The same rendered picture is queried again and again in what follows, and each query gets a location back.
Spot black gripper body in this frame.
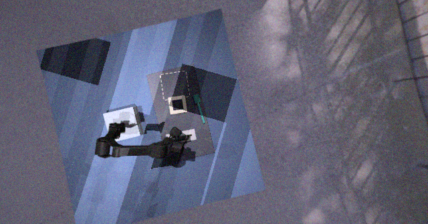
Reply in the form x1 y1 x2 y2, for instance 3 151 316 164
164 127 182 142

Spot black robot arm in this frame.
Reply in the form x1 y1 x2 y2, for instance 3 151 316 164
95 122 184 159

